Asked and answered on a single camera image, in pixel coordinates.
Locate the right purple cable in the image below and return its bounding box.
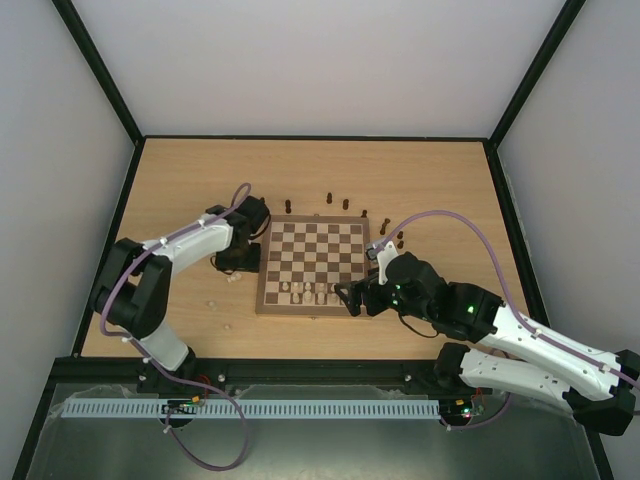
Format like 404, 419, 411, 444
382, 209, 640, 432

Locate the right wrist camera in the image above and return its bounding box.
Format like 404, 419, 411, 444
365, 240, 399, 285

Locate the light blue cable duct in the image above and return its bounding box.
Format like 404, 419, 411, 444
61, 398, 441, 420

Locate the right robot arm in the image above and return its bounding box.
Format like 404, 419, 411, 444
332, 252, 639, 436

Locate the black aluminium frame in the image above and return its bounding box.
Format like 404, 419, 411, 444
13, 0, 585, 479

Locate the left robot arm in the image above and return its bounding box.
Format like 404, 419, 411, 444
89, 194, 271, 394

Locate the wooden chess board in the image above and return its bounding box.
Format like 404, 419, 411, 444
255, 215, 370, 318

